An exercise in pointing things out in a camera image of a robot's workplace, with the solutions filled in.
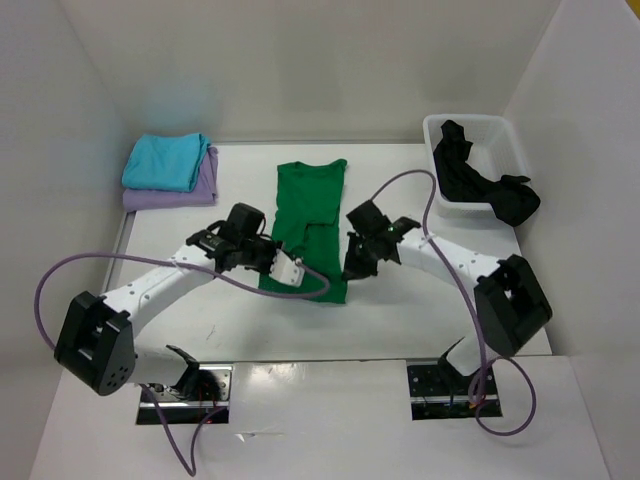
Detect white plastic laundry basket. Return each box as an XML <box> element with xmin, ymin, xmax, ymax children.
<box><xmin>423</xmin><ymin>114</ymin><xmax>530</xmax><ymax>219</ymax></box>

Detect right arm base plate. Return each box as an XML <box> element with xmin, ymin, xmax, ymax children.
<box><xmin>406</xmin><ymin>359</ymin><xmax>477</xmax><ymax>421</ymax></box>

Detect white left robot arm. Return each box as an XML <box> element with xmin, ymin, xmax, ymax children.
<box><xmin>54</xmin><ymin>203</ymin><xmax>299</xmax><ymax>400</ymax></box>

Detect cyan t shirt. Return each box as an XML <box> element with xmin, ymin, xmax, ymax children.
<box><xmin>121</xmin><ymin>133</ymin><xmax>211</xmax><ymax>193</ymax></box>

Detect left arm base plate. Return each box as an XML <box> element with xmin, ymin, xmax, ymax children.
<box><xmin>135</xmin><ymin>364</ymin><xmax>233</xmax><ymax>426</ymax></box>

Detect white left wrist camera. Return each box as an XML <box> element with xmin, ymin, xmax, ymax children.
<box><xmin>268</xmin><ymin>250</ymin><xmax>305</xmax><ymax>288</ymax></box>

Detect purple t shirt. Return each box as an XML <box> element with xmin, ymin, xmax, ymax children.
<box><xmin>122</xmin><ymin>146</ymin><xmax>218</xmax><ymax>212</ymax></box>

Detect aluminium table edge rail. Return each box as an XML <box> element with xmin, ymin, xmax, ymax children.
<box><xmin>79</xmin><ymin>141</ymin><xmax>433</xmax><ymax>364</ymax></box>

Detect green t shirt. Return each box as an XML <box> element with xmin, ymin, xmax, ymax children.
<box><xmin>271</xmin><ymin>159</ymin><xmax>348</xmax><ymax>305</ymax></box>

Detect black t shirt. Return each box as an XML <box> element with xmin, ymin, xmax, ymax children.
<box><xmin>434</xmin><ymin>120</ymin><xmax>541</xmax><ymax>227</ymax></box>

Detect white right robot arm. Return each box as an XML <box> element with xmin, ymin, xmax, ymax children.
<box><xmin>343</xmin><ymin>200</ymin><xmax>552</xmax><ymax>393</ymax></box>

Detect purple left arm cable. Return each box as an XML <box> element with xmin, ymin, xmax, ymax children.
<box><xmin>32</xmin><ymin>252</ymin><xmax>332</xmax><ymax>477</ymax></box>

